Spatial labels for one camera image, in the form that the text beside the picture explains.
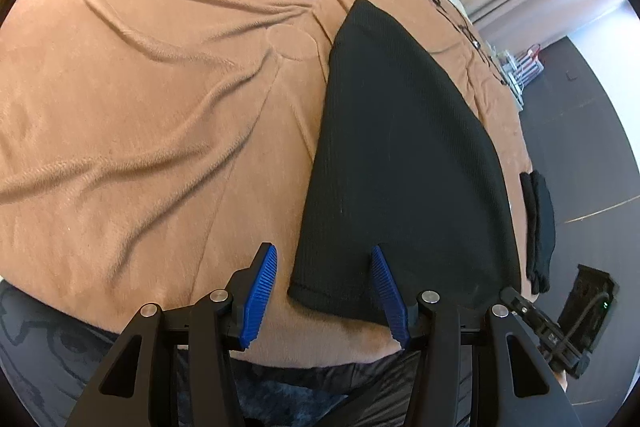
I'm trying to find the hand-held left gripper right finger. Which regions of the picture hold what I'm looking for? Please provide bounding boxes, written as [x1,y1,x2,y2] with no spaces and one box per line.
[370,244,583,427]

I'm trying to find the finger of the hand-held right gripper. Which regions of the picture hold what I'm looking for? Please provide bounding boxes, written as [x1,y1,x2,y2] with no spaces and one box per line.
[500,287,592,380]

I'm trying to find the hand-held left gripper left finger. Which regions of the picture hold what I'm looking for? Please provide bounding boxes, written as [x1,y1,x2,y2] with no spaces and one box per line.
[65,243,278,427]

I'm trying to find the black ribbed pants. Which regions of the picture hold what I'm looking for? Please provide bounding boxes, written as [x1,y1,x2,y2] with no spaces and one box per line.
[287,0,523,325]

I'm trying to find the folded black garment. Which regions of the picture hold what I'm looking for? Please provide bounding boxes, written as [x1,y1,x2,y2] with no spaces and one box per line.
[519,171,557,294]

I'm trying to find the person's dark clothing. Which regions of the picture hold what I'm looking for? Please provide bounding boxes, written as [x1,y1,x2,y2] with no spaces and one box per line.
[225,349,436,427]

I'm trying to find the brown fleece blanket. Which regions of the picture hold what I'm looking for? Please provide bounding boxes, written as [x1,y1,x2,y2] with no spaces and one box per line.
[0,0,531,368]

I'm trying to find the grey printed cloth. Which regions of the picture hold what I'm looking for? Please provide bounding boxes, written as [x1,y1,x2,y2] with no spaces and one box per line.
[0,279,201,427]

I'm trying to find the clear plastic organizer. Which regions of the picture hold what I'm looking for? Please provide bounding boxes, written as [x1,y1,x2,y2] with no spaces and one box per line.
[492,44,546,110]

